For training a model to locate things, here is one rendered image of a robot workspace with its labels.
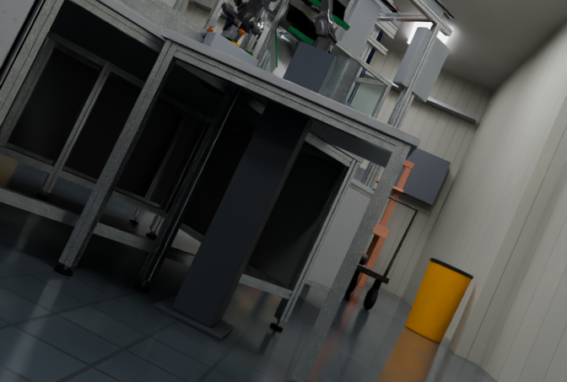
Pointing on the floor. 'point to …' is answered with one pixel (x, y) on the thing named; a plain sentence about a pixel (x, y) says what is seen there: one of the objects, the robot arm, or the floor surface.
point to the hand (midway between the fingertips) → (233, 27)
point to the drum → (437, 299)
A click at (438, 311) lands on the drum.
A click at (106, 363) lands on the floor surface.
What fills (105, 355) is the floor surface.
